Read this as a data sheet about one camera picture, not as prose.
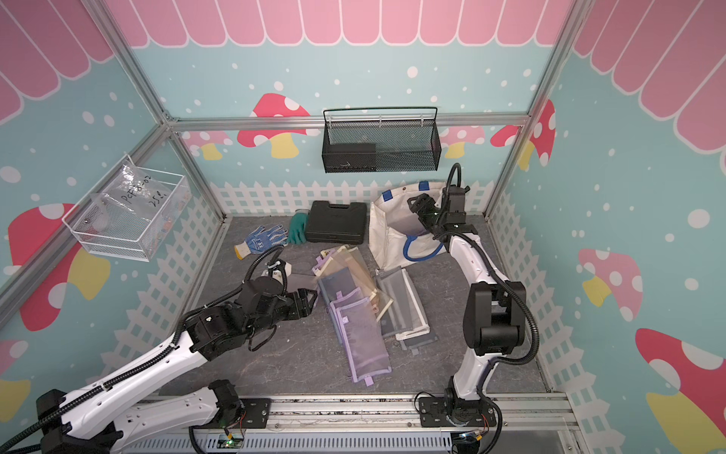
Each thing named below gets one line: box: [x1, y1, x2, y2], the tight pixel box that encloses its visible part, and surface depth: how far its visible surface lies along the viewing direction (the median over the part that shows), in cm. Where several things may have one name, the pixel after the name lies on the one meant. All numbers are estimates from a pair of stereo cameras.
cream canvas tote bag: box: [369, 181, 447, 271], surface depth 102 cm
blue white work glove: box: [234, 224, 290, 261], surface depth 114 cm
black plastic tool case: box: [304, 200, 368, 245], surface depth 117 cm
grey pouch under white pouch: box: [399, 331, 439, 356], surface depth 88 cm
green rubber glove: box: [287, 209, 311, 245], surface depth 115 cm
